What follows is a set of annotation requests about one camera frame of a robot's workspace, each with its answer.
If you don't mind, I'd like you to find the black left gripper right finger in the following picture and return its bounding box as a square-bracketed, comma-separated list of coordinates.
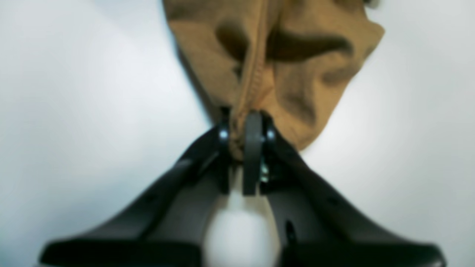
[243, 111, 446, 267]

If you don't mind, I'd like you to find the brown t-shirt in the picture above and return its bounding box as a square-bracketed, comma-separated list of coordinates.
[163, 0, 385, 161]

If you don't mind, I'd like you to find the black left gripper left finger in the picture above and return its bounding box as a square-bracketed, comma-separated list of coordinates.
[39, 108, 232, 267]

